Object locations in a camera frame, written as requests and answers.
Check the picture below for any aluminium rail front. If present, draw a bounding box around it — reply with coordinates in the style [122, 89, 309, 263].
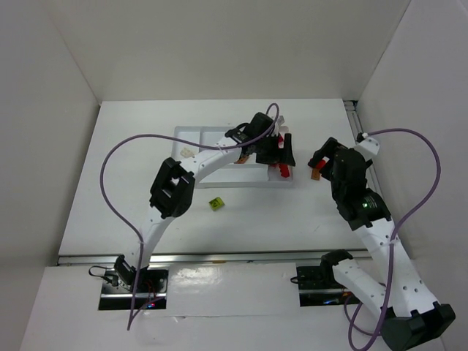
[54, 249, 374, 271]

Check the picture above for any white lego brick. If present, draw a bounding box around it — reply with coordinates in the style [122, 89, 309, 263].
[180, 148, 195, 158]

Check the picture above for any purple cable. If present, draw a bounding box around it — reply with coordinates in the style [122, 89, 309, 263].
[100, 102, 280, 331]
[347, 127, 439, 350]

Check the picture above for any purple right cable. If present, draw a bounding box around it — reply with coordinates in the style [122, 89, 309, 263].
[347, 127, 439, 350]

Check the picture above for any green lego brick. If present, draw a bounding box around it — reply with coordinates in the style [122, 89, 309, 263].
[208, 197, 224, 211]

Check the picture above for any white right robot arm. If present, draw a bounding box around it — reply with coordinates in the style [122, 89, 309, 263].
[309, 137, 456, 350]

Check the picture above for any aluminium rail right side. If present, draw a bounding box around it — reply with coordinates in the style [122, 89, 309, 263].
[343, 100, 403, 260]

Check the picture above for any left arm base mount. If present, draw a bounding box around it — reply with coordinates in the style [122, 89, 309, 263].
[88, 265, 169, 311]

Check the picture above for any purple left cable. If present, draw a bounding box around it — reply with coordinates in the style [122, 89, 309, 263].
[100, 102, 280, 331]

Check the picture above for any aluminium rail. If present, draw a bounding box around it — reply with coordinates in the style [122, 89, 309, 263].
[54, 249, 374, 271]
[343, 100, 403, 260]

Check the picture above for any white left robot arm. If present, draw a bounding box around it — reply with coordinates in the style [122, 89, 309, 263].
[115, 113, 295, 288]

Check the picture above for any brown lego plate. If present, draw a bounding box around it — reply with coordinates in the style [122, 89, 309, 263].
[235, 156, 249, 165]
[311, 168, 321, 181]

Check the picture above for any white compartment tray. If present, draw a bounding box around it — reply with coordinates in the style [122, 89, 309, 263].
[171, 126, 294, 189]

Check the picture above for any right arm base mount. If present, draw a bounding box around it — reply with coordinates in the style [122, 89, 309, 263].
[290, 249, 359, 307]

